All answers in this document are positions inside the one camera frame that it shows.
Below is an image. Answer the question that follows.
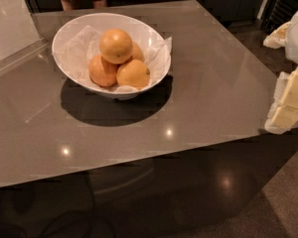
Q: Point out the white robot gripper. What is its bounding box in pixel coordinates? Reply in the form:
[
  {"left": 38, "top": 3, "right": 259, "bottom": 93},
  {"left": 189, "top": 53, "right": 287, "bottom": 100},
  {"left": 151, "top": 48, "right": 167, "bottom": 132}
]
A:
[{"left": 263, "top": 11, "right": 298, "bottom": 134}]

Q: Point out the back hidden orange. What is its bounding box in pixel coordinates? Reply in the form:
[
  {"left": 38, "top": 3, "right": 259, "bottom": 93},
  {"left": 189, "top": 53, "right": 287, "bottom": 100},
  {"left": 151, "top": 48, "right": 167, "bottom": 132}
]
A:
[{"left": 131, "top": 43, "right": 144, "bottom": 61}]

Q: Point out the white ceramic bowl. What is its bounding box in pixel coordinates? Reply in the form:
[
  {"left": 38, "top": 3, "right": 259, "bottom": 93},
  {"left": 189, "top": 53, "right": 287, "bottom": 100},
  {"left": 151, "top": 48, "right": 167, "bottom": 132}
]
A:
[{"left": 51, "top": 12, "right": 173, "bottom": 101}]

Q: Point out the dark slatted appliance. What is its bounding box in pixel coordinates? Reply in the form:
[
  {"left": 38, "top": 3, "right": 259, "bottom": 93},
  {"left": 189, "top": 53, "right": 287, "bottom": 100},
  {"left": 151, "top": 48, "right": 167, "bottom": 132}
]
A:
[{"left": 254, "top": 0, "right": 298, "bottom": 33}]

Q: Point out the white paper napkin liner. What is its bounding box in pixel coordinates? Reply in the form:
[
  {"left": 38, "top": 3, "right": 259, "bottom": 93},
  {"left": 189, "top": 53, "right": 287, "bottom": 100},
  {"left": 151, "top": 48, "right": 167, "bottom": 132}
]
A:
[{"left": 53, "top": 25, "right": 173, "bottom": 94}]

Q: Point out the clear acrylic sign stand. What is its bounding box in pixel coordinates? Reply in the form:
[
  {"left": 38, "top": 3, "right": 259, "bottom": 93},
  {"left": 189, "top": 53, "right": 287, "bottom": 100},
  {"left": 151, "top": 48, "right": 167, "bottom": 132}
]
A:
[{"left": 0, "top": 0, "right": 46, "bottom": 70}]

